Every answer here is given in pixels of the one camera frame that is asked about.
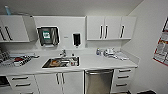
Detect white drawer stack beside dishwasher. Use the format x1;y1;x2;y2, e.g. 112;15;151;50
113;67;136;94

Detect small blue bottle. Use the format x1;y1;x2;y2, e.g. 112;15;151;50
95;48;102;57

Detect chrome faucet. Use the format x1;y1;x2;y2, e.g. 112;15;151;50
59;49;68;58

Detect stainless steel sink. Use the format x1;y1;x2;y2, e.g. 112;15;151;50
41;56;81;70

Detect white folded cloth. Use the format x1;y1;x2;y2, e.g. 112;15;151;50
114;51;130;62

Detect black paper towel dispenser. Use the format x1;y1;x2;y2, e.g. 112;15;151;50
36;26;60;48

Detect white two-door base cabinet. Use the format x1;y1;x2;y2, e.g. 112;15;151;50
34;70;85;94

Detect dish drying rack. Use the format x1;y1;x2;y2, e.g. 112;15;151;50
0;49;33;67

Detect white drawer stack beside microwave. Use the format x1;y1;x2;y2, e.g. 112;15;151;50
5;73;40;94

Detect blue bottle atop cabinet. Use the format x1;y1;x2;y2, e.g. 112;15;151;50
4;4;13;17

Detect black wall soap dispenser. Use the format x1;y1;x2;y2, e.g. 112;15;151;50
72;32;82;49

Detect white three-door wall cabinet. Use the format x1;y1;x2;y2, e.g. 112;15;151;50
85;15;138;42

